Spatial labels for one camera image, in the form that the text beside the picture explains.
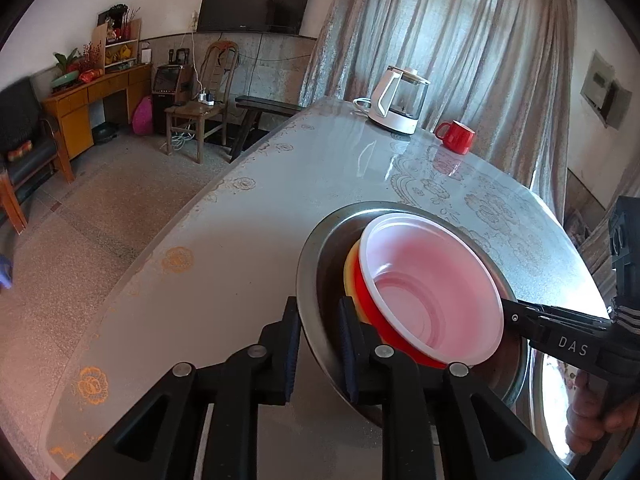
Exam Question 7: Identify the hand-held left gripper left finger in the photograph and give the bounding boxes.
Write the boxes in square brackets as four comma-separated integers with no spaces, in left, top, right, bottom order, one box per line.
[65,296,302,480]

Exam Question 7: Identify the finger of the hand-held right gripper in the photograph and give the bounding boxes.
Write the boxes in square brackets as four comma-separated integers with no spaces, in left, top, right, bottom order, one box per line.
[500,298,613,344]

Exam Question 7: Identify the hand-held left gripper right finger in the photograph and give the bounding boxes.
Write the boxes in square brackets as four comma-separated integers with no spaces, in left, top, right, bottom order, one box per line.
[337,296,576,480]

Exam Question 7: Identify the stainless steel bowl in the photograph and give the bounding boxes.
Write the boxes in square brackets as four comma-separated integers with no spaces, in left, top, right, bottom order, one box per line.
[296,200,530,428]

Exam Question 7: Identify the yellow plastic bowl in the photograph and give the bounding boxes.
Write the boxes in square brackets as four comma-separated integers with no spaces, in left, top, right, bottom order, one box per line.
[343,240,373,326]

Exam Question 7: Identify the red plastic bowl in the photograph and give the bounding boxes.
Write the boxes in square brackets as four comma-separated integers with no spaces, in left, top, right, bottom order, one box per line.
[352,212,505,370]

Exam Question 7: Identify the person's right hand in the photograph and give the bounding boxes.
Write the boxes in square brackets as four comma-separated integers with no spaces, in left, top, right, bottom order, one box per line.
[566,371,640,455]

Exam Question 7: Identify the grey patterned object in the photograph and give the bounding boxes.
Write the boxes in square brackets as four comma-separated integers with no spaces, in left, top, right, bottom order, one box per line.
[564,210,593,248]

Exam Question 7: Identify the red mug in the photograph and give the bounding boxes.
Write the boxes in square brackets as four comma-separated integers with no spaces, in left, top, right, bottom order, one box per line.
[434,120,476,156]

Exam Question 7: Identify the white glass electric kettle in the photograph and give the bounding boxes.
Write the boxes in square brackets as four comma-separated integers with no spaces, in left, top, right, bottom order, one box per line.
[354,65,431,136]

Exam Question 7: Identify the dark wooden bench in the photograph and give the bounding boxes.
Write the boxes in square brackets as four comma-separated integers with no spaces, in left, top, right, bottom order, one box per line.
[231,95,303,161]

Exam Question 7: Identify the brown wooden chair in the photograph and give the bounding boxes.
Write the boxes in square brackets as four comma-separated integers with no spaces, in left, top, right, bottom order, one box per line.
[165,41,240,163]

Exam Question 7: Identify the pink bag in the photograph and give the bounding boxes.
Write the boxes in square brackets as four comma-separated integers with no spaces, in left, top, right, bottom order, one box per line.
[131,96,155,136]

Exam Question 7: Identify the black portable speaker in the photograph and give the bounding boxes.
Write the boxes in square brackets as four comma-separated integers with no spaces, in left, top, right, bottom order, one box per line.
[151,64,191,133]

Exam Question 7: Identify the black round device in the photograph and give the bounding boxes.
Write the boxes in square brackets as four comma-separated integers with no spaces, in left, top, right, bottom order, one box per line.
[92,122,119,146]

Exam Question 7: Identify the large beige curtain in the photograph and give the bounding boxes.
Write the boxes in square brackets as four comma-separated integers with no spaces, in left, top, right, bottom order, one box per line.
[299,0,581,221]

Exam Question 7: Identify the orange wooden desk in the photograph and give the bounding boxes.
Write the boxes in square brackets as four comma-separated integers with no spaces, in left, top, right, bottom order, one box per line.
[42,62,153,183]

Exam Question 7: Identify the small wooden shelf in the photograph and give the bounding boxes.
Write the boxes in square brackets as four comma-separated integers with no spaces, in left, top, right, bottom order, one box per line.
[95,5,142,71]

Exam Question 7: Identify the black leather armchair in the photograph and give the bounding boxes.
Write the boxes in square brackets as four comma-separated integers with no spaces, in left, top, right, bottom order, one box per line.
[0,77,76,235]

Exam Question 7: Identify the green tray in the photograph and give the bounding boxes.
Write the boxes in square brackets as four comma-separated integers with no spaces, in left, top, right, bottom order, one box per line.
[50,71,83,92]

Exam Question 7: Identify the green potted plant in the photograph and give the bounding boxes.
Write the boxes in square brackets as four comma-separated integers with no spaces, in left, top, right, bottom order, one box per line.
[52,47,96,77]

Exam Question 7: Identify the wall electrical box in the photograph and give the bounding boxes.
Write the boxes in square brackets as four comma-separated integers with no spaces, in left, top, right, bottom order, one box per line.
[580,50,633,128]

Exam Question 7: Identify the black wall television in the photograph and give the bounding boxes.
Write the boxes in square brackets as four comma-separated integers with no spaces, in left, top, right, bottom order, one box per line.
[196,0,317,37]

